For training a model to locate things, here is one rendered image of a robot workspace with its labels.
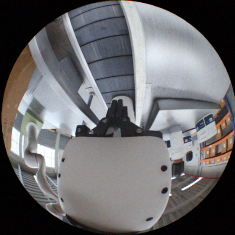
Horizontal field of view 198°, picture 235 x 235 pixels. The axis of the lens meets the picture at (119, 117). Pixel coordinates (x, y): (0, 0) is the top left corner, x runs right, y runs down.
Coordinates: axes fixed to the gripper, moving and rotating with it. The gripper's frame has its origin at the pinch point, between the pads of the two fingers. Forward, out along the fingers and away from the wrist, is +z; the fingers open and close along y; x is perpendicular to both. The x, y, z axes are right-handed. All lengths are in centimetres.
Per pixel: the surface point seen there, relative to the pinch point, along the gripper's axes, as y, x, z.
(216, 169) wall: 449, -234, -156
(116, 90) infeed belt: -0.6, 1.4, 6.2
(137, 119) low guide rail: 3.6, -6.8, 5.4
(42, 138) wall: -532, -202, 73
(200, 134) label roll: 48, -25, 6
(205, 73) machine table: 30.9, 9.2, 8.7
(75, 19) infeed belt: -3.2, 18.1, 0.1
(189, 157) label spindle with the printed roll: 58, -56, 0
